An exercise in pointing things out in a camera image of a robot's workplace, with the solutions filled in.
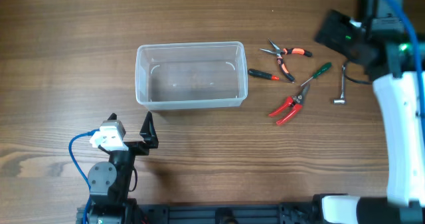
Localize green handled screwdriver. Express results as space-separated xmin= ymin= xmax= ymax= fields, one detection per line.
xmin=301 ymin=62 xmax=332 ymax=86

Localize silver L-shaped socket wrench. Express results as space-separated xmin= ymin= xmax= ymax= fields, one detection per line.
xmin=333 ymin=65 xmax=346 ymax=104

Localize orange black needle-nose pliers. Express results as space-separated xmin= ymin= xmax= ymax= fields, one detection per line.
xmin=260 ymin=39 xmax=313 ymax=82

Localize clear plastic container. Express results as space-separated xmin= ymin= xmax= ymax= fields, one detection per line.
xmin=135 ymin=41 xmax=248 ymax=111

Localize red handled snips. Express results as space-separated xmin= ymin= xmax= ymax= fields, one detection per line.
xmin=268 ymin=84 xmax=310 ymax=126

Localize black red precision screwdriver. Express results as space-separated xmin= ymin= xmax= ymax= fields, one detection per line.
xmin=248 ymin=68 xmax=291 ymax=83

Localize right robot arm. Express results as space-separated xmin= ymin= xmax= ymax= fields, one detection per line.
xmin=315 ymin=0 xmax=424 ymax=223

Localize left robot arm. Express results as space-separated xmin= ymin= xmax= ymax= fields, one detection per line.
xmin=68 ymin=112 xmax=159 ymax=224

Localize left blue cable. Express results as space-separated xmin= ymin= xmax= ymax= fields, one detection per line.
xmin=68 ymin=129 xmax=100 ymax=224

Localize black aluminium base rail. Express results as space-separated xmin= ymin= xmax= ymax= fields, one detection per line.
xmin=128 ymin=202 xmax=319 ymax=224

